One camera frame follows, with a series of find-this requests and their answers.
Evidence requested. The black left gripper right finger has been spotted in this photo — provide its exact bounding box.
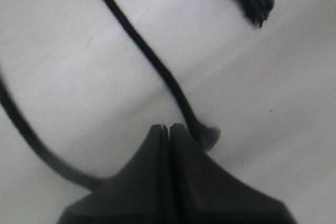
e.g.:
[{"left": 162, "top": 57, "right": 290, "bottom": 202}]
[{"left": 170, "top": 124, "right": 297, "bottom": 223}]

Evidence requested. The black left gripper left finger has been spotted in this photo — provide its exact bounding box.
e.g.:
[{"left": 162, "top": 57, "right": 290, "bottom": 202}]
[{"left": 58, "top": 125, "right": 168, "bottom": 223}]

